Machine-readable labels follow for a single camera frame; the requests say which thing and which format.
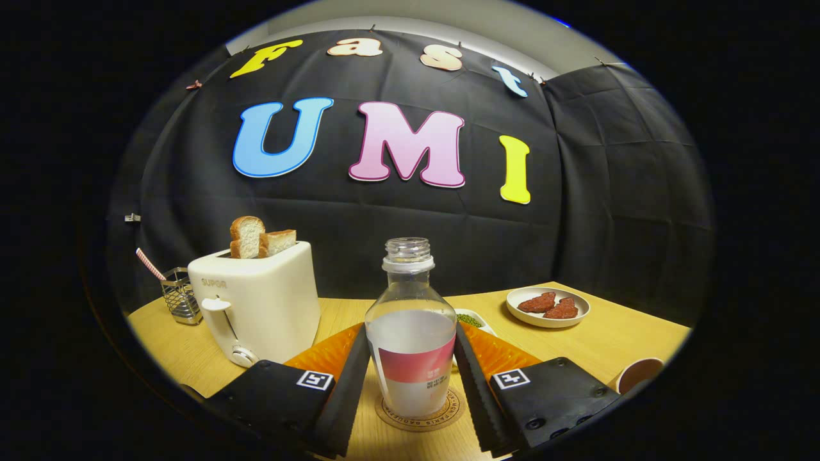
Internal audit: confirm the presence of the pink striped straw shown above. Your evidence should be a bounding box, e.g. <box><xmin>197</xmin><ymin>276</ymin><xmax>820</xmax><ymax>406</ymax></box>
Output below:
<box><xmin>136</xmin><ymin>248</ymin><xmax>166</xmax><ymax>281</ymax></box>

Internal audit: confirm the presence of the wooden table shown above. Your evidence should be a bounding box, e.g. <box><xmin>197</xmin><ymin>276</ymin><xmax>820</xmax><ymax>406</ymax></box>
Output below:
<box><xmin>125</xmin><ymin>282</ymin><xmax>696</xmax><ymax>461</ymax></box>

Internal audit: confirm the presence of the toasted bread slice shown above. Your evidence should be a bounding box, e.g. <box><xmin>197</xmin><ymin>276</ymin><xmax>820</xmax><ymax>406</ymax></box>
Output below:
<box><xmin>259</xmin><ymin>229</ymin><xmax>297</xmax><ymax>259</ymax></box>
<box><xmin>230</xmin><ymin>216</ymin><xmax>266</xmax><ymax>259</ymax></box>

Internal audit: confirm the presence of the red meat piece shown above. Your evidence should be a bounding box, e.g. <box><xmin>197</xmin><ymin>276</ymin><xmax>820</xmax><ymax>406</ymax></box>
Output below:
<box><xmin>518</xmin><ymin>292</ymin><xmax>557</xmax><ymax>314</ymax></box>
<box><xmin>543</xmin><ymin>297</ymin><xmax>579</xmax><ymax>320</ymax></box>

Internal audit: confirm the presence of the white toaster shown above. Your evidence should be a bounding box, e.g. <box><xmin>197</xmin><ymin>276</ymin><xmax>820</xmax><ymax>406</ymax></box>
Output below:
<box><xmin>188</xmin><ymin>241</ymin><xmax>322</xmax><ymax>369</ymax></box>

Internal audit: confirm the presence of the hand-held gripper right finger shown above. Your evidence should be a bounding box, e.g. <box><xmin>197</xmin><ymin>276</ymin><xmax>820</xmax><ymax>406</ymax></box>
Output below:
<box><xmin>454</xmin><ymin>321</ymin><xmax>621</xmax><ymax>457</ymax></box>

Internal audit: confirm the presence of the cream cup wooden handle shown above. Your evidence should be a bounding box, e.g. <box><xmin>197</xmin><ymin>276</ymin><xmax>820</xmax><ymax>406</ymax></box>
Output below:
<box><xmin>615</xmin><ymin>357</ymin><xmax>666</xmax><ymax>395</ymax></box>

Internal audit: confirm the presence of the clear juice bottle pink label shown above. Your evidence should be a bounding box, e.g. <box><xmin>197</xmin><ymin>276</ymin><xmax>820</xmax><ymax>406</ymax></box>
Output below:
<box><xmin>365</xmin><ymin>238</ymin><xmax>458</xmax><ymax>417</ymax></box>

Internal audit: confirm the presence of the white divided bean dish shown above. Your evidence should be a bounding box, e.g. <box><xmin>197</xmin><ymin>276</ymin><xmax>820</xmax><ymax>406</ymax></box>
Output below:
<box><xmin>454</xmin><ymin>309</ymin><xmax>497</xmax><ymax>337</ymax></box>

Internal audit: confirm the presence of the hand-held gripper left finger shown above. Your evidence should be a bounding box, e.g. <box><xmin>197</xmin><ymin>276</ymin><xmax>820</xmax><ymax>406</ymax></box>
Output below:
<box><xmin>205</xmin><ymin>322</ymin><xmax>372</xmax><ymax>458</ymax></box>

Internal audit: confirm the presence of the white round plate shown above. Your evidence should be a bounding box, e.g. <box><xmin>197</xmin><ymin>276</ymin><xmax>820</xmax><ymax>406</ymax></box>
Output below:
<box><xmin>506</xmin><ymin>286</ymin><xmax>591</xmax><ymax>329</ymax></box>

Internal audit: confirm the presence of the metal wire basket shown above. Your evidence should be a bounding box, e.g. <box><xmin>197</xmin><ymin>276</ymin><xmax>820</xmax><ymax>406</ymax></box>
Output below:
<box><xmin>160</xmin><ymin>267</ymin><xmax>204</xmax><ymax>326</ymax></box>

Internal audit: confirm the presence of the round brown coaster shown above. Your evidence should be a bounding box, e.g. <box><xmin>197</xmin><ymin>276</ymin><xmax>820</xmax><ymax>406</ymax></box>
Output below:
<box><xmin>375</xmin><ymin>386</ymin><xmax>466</xmax><ymax>432</ymax></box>

